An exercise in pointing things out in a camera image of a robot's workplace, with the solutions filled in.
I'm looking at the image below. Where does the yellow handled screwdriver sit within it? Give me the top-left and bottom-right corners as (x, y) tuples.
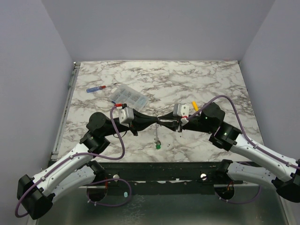
(192, 101), (199, 111)

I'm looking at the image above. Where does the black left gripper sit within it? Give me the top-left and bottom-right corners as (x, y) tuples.
(103, 108), (159, 137)

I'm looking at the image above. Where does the clear plastic screw organizer box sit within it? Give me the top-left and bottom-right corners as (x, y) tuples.
(108, 84), (149, 111)

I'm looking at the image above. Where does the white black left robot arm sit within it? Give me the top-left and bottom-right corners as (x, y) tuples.
(15, 105), (158, 219)

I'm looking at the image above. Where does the blue red handled screwdriver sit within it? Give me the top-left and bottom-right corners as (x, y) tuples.
(86, 82), (118, 93)

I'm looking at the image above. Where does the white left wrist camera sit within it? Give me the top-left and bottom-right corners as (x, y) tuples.
(118, 107), (134, 124)

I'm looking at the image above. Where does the black front mounting rail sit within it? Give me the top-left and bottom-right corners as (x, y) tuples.
(87, 160), (232, 195)

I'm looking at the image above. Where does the aluminium table edge rail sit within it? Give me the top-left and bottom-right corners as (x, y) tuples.
(50, 61), (81, 160)

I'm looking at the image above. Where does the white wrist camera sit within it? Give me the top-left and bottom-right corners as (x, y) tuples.
(118, 107), (134, 124)
(172, 104), (190, 117)

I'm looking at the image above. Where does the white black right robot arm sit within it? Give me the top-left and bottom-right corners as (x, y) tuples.
(158, 102), (300, 203)

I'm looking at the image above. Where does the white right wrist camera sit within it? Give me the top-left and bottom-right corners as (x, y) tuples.
(172, 104), (190, 117)

